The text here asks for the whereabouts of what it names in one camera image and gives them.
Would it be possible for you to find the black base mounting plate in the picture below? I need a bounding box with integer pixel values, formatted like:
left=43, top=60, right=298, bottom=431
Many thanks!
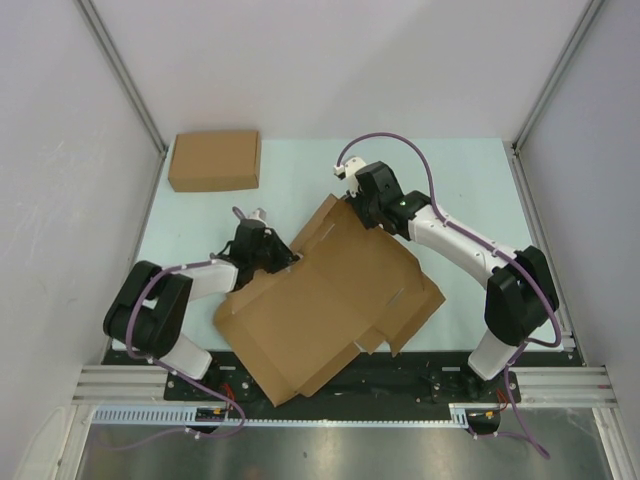
left=164, top=349, right=521, bottom=406

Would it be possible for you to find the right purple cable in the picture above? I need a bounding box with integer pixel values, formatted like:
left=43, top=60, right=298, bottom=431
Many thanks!
left=335, top=131, right=564, bottom=459

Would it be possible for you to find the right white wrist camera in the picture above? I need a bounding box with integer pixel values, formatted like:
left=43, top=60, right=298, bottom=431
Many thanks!
left=333, top=156, right=367, bottom=197

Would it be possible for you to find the left aluminium frame post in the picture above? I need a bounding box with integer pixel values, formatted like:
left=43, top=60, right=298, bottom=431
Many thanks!
left=73, top=0, right=167, bottom=155

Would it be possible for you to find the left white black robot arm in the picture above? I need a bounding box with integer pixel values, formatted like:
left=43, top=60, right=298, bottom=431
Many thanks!
left=103, top=219, right=299, bottom=400

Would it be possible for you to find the closed brown cardboard box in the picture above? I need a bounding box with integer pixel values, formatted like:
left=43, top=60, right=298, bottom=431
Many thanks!
left=168, top=130, right=261, bottom=193

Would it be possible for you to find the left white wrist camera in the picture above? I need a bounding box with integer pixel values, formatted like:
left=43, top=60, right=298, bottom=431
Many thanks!
left=248, top=208, right=267, bottom=225

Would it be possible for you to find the right aluminium frame post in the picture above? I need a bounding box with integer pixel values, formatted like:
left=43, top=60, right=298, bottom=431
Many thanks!
left=511, top=0, right=607, bottom=151

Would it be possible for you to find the front aluminium extrusion rail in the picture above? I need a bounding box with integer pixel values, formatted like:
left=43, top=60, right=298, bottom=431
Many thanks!
left=72, top=365, right=618, bottom=408

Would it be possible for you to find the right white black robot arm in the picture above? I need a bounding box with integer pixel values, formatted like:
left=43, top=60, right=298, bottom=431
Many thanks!
left=333, top=157, right=559, bottom=401

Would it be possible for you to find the purple cable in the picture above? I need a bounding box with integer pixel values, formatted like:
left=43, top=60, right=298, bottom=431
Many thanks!
left=94, top=206, right=249, bottom=449
left=335, top=131, right=564, bottom=459

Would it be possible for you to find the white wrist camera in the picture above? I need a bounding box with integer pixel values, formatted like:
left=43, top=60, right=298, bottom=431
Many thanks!
left=333, top=156, right=367, bottom=197
left=248, top=208, right=267, bottom=225

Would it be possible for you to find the aluminium frame post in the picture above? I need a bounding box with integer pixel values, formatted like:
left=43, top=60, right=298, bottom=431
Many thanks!
left=511, top=0, right=607, bottom=151
left=73, top=0, right=167, bottom=155

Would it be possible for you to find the white slotted cable duct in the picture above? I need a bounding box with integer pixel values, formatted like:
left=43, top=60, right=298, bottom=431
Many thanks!
left=92, top=404, right=468, bottom=429

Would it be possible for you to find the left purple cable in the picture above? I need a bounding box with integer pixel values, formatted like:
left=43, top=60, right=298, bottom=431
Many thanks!
left=94, top=206, right=249, bottom=449

